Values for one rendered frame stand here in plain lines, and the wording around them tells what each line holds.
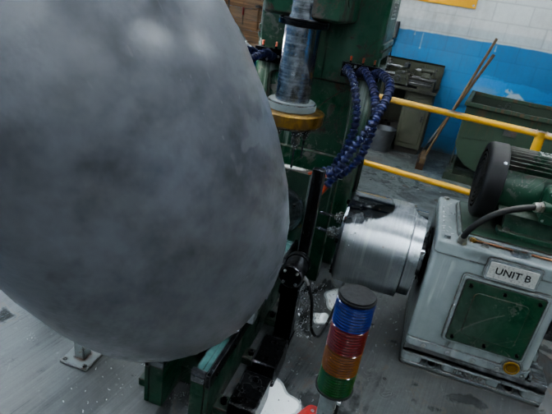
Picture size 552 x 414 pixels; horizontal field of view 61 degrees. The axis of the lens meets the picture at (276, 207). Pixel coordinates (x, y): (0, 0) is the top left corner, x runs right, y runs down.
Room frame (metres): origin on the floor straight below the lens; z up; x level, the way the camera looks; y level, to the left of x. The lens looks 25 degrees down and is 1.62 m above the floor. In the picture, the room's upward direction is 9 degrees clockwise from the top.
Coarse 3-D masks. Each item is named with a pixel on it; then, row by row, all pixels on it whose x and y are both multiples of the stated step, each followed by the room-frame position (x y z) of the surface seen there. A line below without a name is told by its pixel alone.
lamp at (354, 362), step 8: (328, 352) 0.58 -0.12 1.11; (328, 360) 0.58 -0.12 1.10; (336, 360) 0.57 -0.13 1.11; (344, 360) 0.57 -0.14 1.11; (352, 360) 0.57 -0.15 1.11; (360, 360) 0.58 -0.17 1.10; (328, 368) 0.58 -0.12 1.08; (336, 368) 0.57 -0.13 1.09; (344, 368) 0.57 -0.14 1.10; (352, 368) 0.57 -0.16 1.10; (336, 376) 0.57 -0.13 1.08; (344, 376) 0.57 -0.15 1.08; (352, 376) 0.57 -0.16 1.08
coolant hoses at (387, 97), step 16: (256, 48) 1.39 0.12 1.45; (272, 48) 1.42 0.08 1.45; (352, 64) 1.36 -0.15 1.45; (352, 80) 1.24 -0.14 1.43; (368, 80) 1.22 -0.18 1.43; (384, 80) 1.19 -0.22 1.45; (352, 96) 1.22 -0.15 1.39; (384, 96) 1.13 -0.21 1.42; (352, 112) 1.20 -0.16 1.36; (352, 128) 1.19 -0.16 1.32; (368, 128) 1.08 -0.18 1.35; (352, 144) 1.09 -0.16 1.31; (368, 144) 1.13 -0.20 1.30; (336, 160) 1.18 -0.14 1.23; (336, 176) 1.09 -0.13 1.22
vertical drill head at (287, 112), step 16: (304, 0) 1.19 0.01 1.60; (304, 16) 1.19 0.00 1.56; (288, 32) 1.20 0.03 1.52; (304, 32) 1.19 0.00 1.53; (320, 32) 1.22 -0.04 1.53; (288, 48) 1.20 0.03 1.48; (304, 48) 1.19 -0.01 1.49; (288, 64) 1.19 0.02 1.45; (304, 64) 1.19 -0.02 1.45; (288, 80) 1.19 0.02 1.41; (304, 80) 1.19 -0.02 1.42; (272, 96) 1.23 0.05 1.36; (288, 96) 1.19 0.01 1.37; (304, 96) 1.20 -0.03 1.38; (272, 112) 1.16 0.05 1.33; (288, 112) 1.17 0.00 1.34; (304, 112) 1.18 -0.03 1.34; (320, 112) 1.24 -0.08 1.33; (288, 128) 1.15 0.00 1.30; (304, 128) 1.15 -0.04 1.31
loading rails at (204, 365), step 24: (264, 312) 1.01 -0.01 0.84; (240, 336) 0.82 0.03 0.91; (192, 360) 0.80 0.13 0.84; (216, 360) 0.72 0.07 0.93; (240, 360) 0.85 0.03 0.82; (144, 384) 0.74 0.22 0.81; (168, 384) 0.73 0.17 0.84; (192, 384) 0.68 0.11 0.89; (216, 384) 0.71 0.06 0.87; (192, 408) 0.68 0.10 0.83; (216, 408) 0.70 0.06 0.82
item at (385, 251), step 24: (360, 192) 1.14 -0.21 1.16; (336, 216) 1.19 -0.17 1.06; (360, 216) 1.06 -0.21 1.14; (384, 216) 1.05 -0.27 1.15; (408, 216) 1.06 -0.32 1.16; (336, 240) 1.04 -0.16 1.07; (360, 240) 1.02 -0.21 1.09; (384, 240) 1.01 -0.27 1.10; (408, 240) 1.01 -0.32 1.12; (336, 264) 1.02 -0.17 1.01; (360, 264) 1.00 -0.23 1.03; (384, 264) 0.99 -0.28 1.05; (408, 264) 0.99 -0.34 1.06; (384, 288) 1.00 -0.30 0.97; (408, 288) 0.99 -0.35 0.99
